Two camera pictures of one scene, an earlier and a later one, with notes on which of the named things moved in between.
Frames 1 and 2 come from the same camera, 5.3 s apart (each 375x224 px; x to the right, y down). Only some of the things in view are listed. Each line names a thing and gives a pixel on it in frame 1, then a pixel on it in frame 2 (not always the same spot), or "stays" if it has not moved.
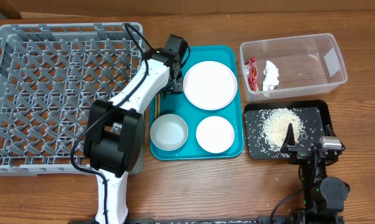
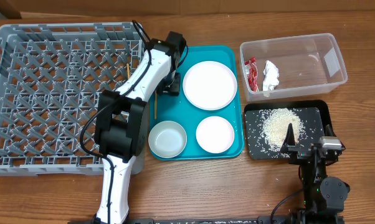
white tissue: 271,76 stays
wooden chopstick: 156,106 → 128,71
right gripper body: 299,156 stays
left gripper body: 175,84 stays
